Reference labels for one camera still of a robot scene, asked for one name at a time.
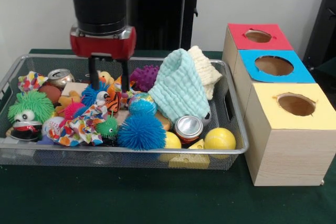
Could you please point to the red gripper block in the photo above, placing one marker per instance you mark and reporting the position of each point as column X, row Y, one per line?
column 102, row 45

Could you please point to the colourful polka dot cloth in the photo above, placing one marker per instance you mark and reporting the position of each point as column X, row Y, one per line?
column 78, row 129

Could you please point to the mint green waffle cloth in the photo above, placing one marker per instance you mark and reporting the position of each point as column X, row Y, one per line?
column 181, row 85

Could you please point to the cream waffle cloth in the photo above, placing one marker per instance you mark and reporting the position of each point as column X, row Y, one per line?
column 207, row 69

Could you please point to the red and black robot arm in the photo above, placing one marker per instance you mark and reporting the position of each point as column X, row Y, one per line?
column 99, row 3

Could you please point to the wooden box with three holes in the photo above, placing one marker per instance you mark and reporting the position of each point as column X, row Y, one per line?
column 288, row 155

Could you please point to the purple spiky ball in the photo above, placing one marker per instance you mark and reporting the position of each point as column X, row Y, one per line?
column 145, row 77

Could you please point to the globe print ball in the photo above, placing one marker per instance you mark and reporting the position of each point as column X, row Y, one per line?
column 143, row 104

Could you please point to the silver soda can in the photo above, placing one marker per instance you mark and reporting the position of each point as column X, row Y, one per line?
column 60, row 77

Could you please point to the large blue spiky ball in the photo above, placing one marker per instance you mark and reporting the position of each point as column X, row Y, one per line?
column 141, row 133

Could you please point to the light green spiky ball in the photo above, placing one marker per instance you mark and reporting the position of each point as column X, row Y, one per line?
column 31, row 103

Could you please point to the dark green tablecloth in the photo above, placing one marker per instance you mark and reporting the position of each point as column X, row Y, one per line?
column 131, row 197

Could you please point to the yellow tennis ball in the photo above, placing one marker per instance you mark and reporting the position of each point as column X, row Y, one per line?
column 220, row 140

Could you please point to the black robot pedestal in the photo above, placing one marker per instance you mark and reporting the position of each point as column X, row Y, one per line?
column 162, row 11

